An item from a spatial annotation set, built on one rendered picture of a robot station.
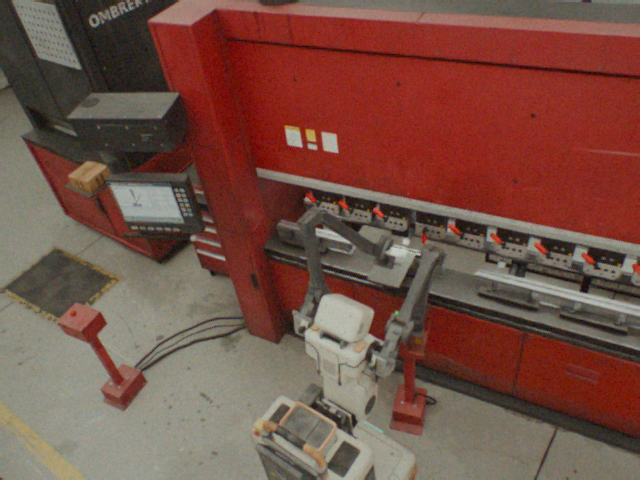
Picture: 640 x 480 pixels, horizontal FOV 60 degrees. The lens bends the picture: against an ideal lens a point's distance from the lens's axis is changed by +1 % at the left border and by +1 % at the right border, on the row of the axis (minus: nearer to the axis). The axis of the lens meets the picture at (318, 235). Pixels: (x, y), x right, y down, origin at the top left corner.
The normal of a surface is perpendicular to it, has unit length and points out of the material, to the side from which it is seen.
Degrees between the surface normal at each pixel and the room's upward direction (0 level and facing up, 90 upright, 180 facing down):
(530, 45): 90
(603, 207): 90
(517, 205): 90
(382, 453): 0
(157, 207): 90
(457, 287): 0
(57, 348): 0
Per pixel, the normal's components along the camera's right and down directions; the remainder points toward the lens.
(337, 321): -0.51, -0.06
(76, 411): -0.11, -0.74
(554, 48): -0.44, 0.64
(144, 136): -0.18, 0.67
